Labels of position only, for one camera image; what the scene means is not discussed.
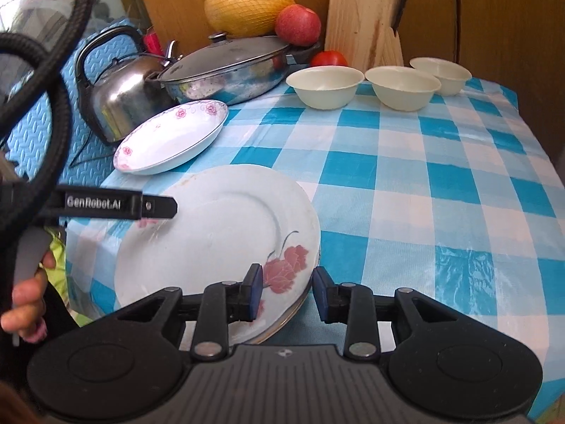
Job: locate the glass pan lid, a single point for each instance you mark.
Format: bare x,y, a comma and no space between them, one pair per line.
220,57

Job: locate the blue white checked tablecloth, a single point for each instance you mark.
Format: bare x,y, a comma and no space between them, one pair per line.
397,185

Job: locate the red plastic item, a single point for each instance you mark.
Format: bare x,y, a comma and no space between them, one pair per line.
151,43

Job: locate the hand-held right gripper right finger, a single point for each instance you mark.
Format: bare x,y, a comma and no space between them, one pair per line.
319,295

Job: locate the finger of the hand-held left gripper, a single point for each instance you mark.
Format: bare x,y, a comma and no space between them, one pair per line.
150,206

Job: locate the person's left hand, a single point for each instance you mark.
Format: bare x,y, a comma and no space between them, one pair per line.
27,293

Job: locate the yellow pomelo in net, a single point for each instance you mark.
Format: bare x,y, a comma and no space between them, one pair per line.
242,4

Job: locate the steel frying pan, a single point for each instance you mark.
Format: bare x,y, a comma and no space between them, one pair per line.
229,89

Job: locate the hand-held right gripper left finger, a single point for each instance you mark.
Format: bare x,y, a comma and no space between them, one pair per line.
255,292

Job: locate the round white red-flower plate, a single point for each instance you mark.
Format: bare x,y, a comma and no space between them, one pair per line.
212,238

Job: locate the red apple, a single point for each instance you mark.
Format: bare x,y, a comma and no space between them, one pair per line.
298,24

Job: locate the red tomato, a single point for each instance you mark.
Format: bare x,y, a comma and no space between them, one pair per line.
329,58

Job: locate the green cloth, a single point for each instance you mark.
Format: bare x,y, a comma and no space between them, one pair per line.
56,269

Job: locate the oval white floral plate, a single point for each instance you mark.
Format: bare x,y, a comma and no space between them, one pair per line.
172,139

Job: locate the cream bowl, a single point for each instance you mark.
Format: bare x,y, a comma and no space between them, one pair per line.
324,86
402,88
446,75

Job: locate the wooden knife block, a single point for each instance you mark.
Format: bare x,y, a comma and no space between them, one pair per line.
357,22

